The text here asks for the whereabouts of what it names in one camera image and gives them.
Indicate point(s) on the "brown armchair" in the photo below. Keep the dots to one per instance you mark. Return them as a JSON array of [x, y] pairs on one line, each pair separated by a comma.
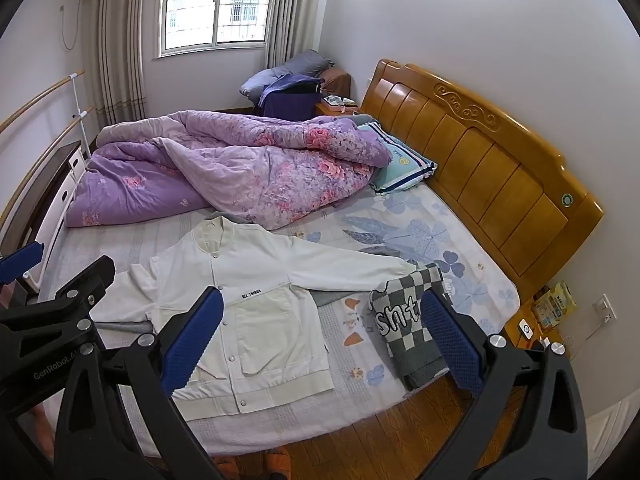
[[337, 80]]

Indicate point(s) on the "brown slipper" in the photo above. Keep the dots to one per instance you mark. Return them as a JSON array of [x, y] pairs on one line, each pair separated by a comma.
[[235, 471], [276, 466]]

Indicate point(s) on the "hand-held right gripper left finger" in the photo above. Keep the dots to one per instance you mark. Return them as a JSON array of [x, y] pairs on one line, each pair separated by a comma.
[[192, 340]]

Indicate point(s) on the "white wall socket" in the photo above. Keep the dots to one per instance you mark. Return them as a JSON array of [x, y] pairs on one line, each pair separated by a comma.
[[605, 309]]

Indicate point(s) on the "wooden headboard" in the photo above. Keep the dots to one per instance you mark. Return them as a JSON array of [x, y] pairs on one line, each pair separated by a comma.
[[500, 175]]

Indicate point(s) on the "purple floral quilt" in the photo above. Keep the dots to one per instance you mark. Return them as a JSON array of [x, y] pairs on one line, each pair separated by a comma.
[[250, 170]]

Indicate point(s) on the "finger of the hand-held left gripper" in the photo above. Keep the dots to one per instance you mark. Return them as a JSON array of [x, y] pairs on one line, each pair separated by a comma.
[[20, 261], [85, 282]]

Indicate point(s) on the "teal striped pillow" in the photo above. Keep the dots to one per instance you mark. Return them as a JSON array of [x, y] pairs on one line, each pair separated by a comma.
[[400, 165]]

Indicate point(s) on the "dark flat panel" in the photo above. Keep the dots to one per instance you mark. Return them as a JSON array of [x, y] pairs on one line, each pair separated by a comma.
[[35, 195]]

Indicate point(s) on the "dark grey pillow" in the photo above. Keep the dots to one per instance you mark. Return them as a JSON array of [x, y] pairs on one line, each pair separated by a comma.
[[307, 62]]

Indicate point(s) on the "light blue pillow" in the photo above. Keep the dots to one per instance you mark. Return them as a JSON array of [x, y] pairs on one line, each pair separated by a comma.
[[260, 82]]

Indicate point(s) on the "striped grey curtain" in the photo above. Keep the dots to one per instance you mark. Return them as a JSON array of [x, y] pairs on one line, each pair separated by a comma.
[[120, 50], [292, 10]]

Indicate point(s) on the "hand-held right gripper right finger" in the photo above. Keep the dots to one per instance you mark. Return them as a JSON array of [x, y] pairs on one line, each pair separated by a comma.
[[452, 345]]

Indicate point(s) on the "barred window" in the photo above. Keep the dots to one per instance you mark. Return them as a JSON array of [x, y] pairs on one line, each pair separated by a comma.
[[200, 10]]

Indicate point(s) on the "white charger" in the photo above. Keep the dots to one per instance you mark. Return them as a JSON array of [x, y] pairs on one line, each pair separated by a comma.
[[526, 328]]

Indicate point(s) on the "wooden nightstand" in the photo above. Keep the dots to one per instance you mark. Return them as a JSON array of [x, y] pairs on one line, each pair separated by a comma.
[[332, 110]]

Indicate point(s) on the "grey white checkered sweater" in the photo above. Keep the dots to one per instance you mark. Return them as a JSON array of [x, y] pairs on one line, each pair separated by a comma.
[[400, 330]]

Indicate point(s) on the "purple cloth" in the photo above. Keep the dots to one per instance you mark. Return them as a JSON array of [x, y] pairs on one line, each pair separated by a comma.
[[285, 105]]

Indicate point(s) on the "yellow packet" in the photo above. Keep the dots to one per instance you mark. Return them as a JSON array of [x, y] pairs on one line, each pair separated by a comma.
[[552, 305]]

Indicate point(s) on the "bed with floral sheet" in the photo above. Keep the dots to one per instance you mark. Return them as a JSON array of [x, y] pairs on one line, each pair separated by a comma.
[[425, 240]]

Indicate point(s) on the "small wooden bedside table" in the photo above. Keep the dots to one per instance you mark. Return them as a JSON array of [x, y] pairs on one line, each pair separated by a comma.
[[512, 337]]

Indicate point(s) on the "wooden ballet barre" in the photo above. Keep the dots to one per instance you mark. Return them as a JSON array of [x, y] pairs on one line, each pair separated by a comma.
[[40, 96]]

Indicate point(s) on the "white button jacket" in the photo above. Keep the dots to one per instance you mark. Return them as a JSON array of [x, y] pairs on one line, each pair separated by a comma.
[[260, 320]]

